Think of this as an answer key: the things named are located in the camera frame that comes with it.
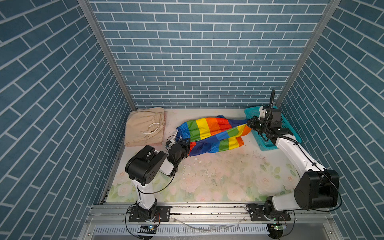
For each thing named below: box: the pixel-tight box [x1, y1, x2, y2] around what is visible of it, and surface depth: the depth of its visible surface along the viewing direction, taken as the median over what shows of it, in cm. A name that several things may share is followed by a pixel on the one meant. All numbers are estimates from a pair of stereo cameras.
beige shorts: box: [124, 107, 165, 147], surface depth 103 cm
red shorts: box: [175, 115, 252, 157], surface depth 97 cm
